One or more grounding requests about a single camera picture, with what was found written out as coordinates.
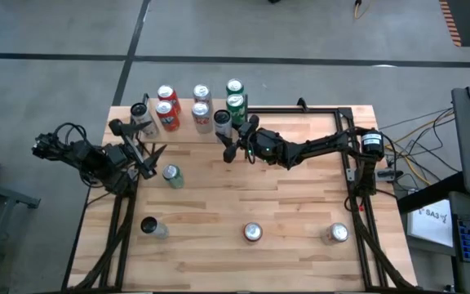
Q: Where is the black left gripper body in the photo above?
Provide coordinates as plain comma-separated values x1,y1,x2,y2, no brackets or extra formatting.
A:
110,134,154,180

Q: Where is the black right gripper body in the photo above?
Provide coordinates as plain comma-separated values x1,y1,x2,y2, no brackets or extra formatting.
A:
242,128,297,168

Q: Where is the green Sprite can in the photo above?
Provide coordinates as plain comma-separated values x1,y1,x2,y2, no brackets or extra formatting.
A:
225,93,247,127
162,163,185,190
225,78,245,97

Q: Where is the white orange Celsius can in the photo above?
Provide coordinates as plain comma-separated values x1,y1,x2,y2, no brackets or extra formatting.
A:
130,101,161,139

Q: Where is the white Celsius Arctic Vibe can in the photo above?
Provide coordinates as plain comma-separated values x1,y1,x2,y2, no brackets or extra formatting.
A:
213,109,234,144
140,216,170,240

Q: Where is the silver Diet Coke can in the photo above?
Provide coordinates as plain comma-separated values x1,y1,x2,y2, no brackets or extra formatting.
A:
320,222,350,246
193,83,214,105
191,100,215,135

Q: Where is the red Fanta strawberry can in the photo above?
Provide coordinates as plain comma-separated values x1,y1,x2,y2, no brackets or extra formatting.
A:
242,222,264,245
156,84,182,114
154,100,181,132

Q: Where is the black power brick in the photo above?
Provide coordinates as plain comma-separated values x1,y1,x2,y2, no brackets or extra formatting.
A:
375,169,406,183

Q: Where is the black side desk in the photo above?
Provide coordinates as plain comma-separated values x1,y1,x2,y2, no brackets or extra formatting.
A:
396,171,470,294

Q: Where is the white SA3 paper sheet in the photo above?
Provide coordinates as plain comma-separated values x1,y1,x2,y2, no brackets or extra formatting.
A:
406,198,455,248

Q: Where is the black aluminium table frame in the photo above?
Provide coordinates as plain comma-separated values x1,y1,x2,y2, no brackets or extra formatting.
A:
61,92,418,293

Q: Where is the wooden shelf black metal frame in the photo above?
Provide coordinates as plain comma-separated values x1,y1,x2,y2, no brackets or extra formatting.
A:
135,92,250,160

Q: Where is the yellow floor cable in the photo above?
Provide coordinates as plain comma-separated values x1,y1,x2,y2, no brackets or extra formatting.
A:
385,118,456,187

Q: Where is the yellow hanging cord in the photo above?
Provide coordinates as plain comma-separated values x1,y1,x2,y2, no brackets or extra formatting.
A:
353,0,374,20

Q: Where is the black floor cable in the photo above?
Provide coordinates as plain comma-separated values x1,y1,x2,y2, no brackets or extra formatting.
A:
377,106,464,175

